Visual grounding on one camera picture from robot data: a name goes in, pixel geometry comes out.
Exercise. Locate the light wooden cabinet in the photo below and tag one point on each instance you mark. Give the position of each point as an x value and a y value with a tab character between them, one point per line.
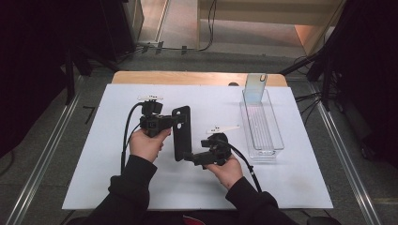
250	15

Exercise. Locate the black phone case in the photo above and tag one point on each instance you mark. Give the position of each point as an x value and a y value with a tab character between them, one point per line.
181	140

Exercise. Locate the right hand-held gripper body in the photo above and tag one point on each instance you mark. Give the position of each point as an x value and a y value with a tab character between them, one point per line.
217	153

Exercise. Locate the clear plastic container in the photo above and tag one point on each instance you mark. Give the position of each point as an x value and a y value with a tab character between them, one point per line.
266	131

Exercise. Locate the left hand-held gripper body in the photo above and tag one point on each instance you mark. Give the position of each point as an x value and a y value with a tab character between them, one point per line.
153	122

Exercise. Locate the black stand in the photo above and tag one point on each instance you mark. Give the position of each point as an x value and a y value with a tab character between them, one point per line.
325	78
70	78

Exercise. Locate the black curtain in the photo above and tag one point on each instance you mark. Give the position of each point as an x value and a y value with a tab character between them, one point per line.
31	62
372	78

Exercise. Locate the iridescent phone case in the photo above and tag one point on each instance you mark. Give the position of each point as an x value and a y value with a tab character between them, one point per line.
254	90

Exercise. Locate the person's right hand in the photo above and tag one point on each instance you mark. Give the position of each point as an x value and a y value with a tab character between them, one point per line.
228	173

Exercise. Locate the metal floor rail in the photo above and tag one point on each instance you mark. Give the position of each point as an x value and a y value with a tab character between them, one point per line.
347	165
40	172

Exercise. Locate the person's left hand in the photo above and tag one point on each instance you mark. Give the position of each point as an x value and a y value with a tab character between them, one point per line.
145	145

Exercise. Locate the dark cabinet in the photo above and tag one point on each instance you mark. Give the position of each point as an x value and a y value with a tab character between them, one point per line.
119	28

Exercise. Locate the white board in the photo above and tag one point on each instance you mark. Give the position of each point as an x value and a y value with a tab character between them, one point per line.
94	175

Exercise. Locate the wooden table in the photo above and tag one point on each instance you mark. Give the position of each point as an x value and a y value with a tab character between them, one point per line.
187	78

